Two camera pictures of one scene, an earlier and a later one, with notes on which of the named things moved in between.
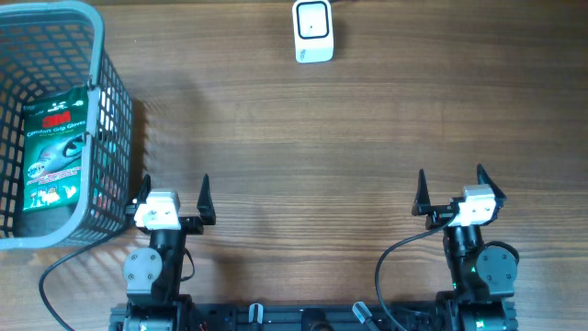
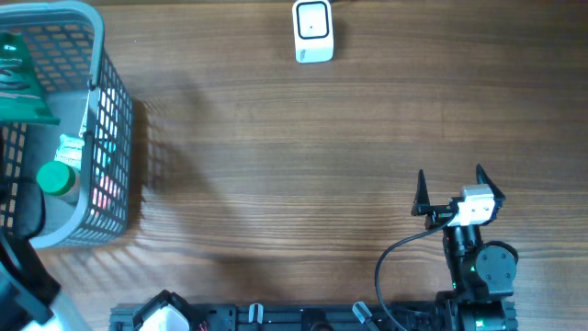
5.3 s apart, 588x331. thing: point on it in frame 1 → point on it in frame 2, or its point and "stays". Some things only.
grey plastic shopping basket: (59, 46) stays
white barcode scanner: (313, 30) stays
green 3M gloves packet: (54, 139) → (22, 96)
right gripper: (439, 214) stays
